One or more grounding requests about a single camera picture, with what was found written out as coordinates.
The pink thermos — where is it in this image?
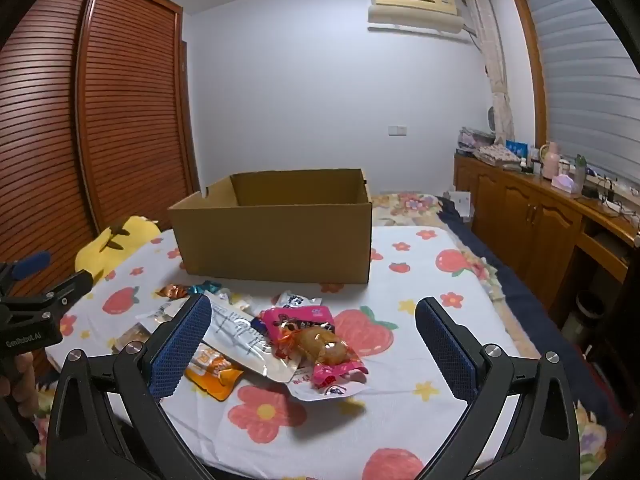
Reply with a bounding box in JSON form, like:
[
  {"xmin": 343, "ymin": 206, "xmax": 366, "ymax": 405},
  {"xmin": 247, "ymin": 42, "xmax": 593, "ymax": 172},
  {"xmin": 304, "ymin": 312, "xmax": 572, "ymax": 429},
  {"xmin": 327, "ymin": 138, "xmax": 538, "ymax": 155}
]
[{"xmin": 542, "ymin": 142, "xmax": 562, "ymax": 181}]

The grey window blind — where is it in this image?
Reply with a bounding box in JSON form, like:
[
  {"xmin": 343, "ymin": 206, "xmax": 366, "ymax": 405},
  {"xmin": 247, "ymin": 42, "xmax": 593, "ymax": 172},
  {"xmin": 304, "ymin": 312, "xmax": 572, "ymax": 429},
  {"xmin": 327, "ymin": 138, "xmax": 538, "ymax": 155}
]
[{"xmin": 517, "ymin": 0, "xmax": 640, "ymax": 186}]

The person's left hand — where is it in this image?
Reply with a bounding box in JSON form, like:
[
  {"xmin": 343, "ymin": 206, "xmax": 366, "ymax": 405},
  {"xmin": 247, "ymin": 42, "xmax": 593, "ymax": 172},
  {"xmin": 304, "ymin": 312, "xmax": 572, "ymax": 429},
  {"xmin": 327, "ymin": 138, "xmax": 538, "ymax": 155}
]
[{"xmin": 0, "ymin": 351, "xmax": 39, "ymax": 423}]

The brown cardboard box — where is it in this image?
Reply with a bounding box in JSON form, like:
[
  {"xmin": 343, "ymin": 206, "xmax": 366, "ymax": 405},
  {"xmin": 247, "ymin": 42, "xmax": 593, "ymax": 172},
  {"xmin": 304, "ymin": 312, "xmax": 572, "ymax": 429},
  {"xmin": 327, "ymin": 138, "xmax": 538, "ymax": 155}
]
[{"xmin": 167, "ymin": 168, "xmax": 373, "ymax": 286}]

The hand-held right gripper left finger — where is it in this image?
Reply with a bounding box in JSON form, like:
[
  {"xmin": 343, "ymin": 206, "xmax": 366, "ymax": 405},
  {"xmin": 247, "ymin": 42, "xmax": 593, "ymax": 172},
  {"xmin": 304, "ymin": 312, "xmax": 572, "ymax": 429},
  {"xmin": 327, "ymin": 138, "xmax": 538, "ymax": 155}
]
[{"xmin": 46, "ymin": 292, "xmax": 216, "ymax": 480}]

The purple cloth pile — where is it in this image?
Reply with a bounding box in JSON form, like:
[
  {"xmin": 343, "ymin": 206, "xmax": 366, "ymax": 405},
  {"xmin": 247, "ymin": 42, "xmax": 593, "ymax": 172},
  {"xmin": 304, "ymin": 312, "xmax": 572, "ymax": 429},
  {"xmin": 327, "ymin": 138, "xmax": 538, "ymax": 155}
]
[{"xmin": 457, "ymin": 127, "xmax": 493, "ymax": 153}]

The floral quilt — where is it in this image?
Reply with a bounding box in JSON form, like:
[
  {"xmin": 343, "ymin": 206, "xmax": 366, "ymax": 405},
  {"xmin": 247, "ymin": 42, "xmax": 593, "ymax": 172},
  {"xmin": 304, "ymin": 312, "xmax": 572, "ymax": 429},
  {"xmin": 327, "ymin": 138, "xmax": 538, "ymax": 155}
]
[
  {"xmin": 25, "ymin": 191, "xmax": 621, "ymax": 480},
  {"xmin": 435, "ymin": 195, "xmax": 631, "ymax": 441}
]

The strawberry printed blanket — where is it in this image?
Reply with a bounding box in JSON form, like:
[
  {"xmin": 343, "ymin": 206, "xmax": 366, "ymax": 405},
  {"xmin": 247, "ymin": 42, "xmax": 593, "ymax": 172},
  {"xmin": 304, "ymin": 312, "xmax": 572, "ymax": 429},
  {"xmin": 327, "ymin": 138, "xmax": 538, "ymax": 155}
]
[{"xmin": 25, "ymin": 225, "xmax": 531, "ymax": 480}]

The wooden louvered wardrobe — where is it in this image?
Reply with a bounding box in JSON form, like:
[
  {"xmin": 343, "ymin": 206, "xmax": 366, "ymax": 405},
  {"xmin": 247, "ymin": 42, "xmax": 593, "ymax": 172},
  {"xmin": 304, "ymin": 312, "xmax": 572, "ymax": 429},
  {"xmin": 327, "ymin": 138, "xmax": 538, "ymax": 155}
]
[{"xmin": 0, "ymin": 0, "xmax": 201, "ymax": 301}]

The white blue snack packet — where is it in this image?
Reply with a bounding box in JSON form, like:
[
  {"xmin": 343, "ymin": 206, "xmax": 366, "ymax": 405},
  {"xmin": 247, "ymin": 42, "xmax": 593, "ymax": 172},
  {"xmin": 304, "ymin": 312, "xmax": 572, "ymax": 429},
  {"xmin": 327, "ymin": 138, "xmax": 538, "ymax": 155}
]
[{"xmin": 274, "ymin": 291, "xmax": 323, "ymax": 309}]

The orange snack packet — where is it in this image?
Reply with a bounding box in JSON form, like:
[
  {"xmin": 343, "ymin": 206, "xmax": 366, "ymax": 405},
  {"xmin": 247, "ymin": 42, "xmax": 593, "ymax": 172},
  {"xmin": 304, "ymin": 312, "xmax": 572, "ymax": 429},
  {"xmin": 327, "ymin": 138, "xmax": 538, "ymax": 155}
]
[{"xmin": 185, "ymin": 345, "xmax": 246, "ymax": 402}]

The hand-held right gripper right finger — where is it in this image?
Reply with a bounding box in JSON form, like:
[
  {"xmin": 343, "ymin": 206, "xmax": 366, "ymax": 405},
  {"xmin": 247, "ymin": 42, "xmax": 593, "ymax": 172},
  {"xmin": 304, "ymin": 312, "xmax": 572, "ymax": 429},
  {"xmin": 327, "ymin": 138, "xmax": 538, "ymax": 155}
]
[{"xmin": 415, "ymin": 296, "xmax": 596, "ymax": 480}]

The bread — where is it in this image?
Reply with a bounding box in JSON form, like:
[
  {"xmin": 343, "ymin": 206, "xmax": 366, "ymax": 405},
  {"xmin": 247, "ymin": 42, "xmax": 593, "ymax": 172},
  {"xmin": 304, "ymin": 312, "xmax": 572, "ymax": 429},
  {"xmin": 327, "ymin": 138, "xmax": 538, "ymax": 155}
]
[{"xmin": 280, "ymin": 325, "xmax": 351, "ymax": 363}]

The clear snack packet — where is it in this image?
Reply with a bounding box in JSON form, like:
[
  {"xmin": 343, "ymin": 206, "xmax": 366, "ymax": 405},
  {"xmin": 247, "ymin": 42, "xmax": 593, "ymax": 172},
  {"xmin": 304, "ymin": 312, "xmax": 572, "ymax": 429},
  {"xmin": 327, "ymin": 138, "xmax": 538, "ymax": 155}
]
[{"xmin": 137, "ymin": 300, "xmax": 176, "ymax": 331}]

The wooden cabinet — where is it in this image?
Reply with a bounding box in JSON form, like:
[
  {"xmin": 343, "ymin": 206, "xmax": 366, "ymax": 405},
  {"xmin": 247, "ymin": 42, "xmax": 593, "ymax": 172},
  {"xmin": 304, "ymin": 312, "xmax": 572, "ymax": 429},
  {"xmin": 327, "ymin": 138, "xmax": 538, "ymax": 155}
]
[{"xmin": 452, "ymin": 152, "xmax": 640, "ymax": 321}]

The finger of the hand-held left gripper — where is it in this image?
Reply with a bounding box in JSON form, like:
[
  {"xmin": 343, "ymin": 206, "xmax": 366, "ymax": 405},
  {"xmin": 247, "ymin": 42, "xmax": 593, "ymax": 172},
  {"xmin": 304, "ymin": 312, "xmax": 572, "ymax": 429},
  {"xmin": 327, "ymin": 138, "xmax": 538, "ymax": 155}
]
[
  {"xmin": 0, "ymin": 251, "xmax": 53, "ymax": 302},
  {"xmin": 27, "ymin": 269, "xmax": 95, "ymax": 312}
]

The beige curtain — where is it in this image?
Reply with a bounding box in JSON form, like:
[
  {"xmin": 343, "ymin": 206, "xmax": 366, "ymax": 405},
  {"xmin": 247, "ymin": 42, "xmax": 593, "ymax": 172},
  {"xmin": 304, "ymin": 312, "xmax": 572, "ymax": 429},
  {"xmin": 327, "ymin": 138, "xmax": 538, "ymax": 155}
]
[{"xmin": 462, "ymin": 0, "xmax": 516, "ymax": 146}]

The pink snack packet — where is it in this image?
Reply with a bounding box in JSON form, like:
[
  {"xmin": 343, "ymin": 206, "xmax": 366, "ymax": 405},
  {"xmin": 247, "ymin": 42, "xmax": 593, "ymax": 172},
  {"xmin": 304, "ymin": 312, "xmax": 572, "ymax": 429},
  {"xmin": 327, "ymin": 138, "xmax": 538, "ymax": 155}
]
[{"xmin": 259, "ymin": 305, "xmax": 370, "ymax": 392}]

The wall air conditioner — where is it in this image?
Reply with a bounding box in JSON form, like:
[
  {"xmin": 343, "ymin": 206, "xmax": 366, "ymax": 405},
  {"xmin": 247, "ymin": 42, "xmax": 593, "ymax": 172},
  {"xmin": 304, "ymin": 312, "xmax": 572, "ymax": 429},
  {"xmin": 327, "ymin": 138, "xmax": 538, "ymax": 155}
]
[{"xmin": 367, "ymin": 0, "xmax": 466, "ymax": 36}]

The brown snack packet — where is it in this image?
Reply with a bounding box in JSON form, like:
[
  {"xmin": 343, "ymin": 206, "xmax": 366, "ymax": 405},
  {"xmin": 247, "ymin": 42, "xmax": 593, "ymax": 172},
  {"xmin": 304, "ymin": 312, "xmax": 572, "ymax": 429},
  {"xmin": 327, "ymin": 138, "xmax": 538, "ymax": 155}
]
[{"xmin": 112, "ymin": 325, "xmax": 153, "ymax": 353}]

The white paper bag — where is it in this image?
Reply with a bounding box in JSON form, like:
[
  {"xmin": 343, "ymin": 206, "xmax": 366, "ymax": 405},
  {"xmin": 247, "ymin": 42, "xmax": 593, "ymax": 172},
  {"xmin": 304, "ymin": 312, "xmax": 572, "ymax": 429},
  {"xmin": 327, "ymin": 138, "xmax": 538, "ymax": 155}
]
[{"xmin": 447, "ymin": 191, "xmax": 473, "ymax": 218}]

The yellow plush toy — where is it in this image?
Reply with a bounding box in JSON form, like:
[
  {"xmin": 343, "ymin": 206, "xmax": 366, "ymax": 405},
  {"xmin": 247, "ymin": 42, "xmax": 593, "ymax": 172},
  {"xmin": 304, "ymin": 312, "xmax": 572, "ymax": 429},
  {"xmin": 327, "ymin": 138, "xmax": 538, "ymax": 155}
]
[{"xmin": 75, "ymin": 216, "xmax": 161, "ymax": 278}]

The silver white snack pouch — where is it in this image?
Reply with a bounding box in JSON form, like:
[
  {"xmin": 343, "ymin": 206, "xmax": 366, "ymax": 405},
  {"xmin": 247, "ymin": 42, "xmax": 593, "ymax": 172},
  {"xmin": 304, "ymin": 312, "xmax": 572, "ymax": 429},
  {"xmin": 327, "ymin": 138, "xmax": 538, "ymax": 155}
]
[{"xmin": 200, "ymin": 292, "xmax": 301, "ymax": 383}]

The white power strip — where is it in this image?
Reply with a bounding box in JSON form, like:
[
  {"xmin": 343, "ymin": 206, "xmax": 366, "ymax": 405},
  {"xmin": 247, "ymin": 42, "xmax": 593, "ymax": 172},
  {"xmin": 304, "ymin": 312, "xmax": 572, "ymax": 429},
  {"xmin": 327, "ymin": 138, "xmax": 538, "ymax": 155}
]
[{"xmin": 585, "ymin": 175, "xmax": 636, "ymax": 213}]

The folded floral cloth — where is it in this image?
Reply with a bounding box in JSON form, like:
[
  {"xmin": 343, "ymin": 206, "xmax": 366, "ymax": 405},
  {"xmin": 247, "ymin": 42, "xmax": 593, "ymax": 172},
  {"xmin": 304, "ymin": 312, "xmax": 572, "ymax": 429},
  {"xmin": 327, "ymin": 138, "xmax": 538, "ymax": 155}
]
[{"xmin": 472, "ymin": 142, "xmax": 523, "ymax": 168}]

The trash bin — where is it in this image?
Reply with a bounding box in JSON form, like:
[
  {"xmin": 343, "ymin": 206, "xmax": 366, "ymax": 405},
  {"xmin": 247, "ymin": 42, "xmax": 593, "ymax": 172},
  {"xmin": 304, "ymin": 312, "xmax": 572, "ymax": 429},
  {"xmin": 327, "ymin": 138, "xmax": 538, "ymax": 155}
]
[{"xmin": 575, "ymin": 290, "xmax": 608, "ymax": 321}]

